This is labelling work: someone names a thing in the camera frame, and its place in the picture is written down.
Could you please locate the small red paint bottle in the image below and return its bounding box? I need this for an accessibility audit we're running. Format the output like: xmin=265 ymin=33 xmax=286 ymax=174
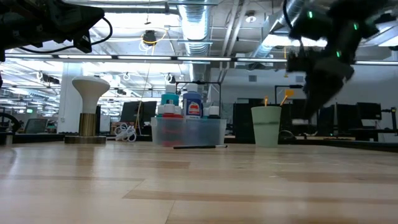
xmin=162 ymin=103 xmax=177 ymax=147

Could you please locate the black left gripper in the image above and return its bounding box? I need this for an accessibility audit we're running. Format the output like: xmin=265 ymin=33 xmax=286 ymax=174
xmin=46 ymin=0 xmax=105 ymax=54

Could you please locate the black ceiling cord reel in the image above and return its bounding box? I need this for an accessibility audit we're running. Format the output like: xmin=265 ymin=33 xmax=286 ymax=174
xmin=141 ymin=29 xmax=159 ymax=47

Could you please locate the black aluminium table frame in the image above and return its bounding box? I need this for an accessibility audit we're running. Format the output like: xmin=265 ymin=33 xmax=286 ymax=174
xmin=0 ymin=133 xmax=398 ymax=153

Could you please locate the dark background monitor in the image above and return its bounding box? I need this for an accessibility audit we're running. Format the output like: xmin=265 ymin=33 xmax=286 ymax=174
xmin=356 ymin=101 xmax=382 ymax=121
xmin=335 ymin=103 xmax=363 ymax=130
xmin=121 ymin=100 xmax=158 ymax=131

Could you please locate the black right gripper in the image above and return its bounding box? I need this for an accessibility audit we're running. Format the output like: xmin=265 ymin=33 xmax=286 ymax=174
xmin=287 ymin=49 xmax=355 ymax=121

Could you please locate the pale green plastic cup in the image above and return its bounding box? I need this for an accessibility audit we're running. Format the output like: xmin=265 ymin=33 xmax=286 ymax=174
xmin=251 ymin=106 xmax=282 ymax=148

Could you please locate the long overhead light bar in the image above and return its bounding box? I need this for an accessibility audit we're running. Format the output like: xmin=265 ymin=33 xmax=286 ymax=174
xmin=4 ymin=54 xmax=398 ymax=65

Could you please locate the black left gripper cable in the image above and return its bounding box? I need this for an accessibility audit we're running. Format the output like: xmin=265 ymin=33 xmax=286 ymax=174
xmin=18 ymin=17 xmax=113 ymax=54

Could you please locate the open grey laptop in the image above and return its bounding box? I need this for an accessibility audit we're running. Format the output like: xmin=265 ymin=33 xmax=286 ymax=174
xmin=24 ymin=117 xmax=49 ymax=134

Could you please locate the large purple paint bottle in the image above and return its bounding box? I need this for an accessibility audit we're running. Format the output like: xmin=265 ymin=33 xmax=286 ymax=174
xmin=182 ymin=82 xmax=203 ymax=119

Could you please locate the small black paint bottle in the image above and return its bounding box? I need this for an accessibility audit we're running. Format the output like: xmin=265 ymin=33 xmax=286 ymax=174
xmin=208 ymin=105 xmax=221 ymax=120

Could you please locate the large turquoise paint bottle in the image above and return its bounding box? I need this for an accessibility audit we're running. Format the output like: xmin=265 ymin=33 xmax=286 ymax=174
xmin=160 ymin=83 xmax=180 ymax=106

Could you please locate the white building column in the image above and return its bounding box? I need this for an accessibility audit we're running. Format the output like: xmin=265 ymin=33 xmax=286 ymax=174
xmin=57 ymin=62 xmax=84 ymax=134

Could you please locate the coiled white cable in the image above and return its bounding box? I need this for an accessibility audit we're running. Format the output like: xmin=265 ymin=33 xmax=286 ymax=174
xmin=113 ymin=123 xmax=137 ymax=143

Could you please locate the white mushroom lamp brass base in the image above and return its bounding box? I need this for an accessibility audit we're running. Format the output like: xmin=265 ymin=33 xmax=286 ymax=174
xmin=64 ymin=76 xmax=111 ymax=145

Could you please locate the clear plastic bin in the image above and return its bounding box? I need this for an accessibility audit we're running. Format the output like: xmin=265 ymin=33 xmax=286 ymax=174
xmin=150 ymin=116 xmax=228 ymax=147

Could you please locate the silver ribbed ceiling duct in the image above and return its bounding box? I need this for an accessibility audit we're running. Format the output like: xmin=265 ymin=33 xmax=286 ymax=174
xmin=178 ymin=0 xmax=213 ymax=57

